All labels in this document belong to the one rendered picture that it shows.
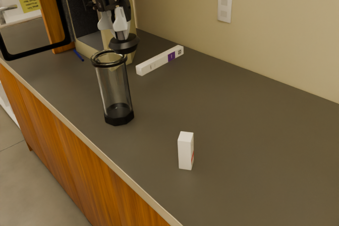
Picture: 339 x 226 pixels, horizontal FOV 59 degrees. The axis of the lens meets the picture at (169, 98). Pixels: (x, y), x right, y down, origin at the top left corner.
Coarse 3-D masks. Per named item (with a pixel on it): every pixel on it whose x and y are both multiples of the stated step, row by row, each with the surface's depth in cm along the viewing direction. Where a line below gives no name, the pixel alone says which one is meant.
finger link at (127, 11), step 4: (124, 0) 75; (128, 0) 76; (120, 4) 76; (124, 4) 76; (128, 4) 76; (124, 8) 76; (128, 8) 77; (124, 12) 77; (128, 12) 77; (128, 16) 78; (128, 20) 78
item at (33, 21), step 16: (0, 0) 120; (16, 0) 124; (32, 0) 127; (48, 0) 131; (16, 16) 126; (32, 16) 130; (48, 16) 134; (16, 32) 129; (32, 32) 133; (48, 32) 137; (16, 48) 131; (32, 48) 135
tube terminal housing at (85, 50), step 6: (66, 0) 134; (132, 0) 139; (132, 6) 139; (132, 12) 139; (132, 18) 139; (72, 24) 140; (132, 24) 138; (102, 30) 120; (108, 30) 121; (132, 30) 138; (102, 36) 122; (108, 36) 122; (78, 42) 144; (108, 42) 123; (78, 48) 147; (84, 48) 141; (90, 48) 136; (108, 48) 124; (84, 54) 144; (90, 54) 139; (132, 54) 137; (132, 60) 137
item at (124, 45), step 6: (120, 36) 82; (132, 36) 84; (114, 42) 82; (120, 42) 81; (126, 42) 81; (132, 42) 81; (138, 42) 83; (114, 48) 81; (120, 48) 81; (126, 48) 81; (132, 48) 83
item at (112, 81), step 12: (96, 60) 90; (108, 60) 94; (120, 60) 86; (96, 72) 89; (108, 72) 87; (120, 72) 88; (108, 84) 89; (120, 84) 90; (108, 96) 92; (120, 96) 92; (108, 108) 94; (120, 108) 94
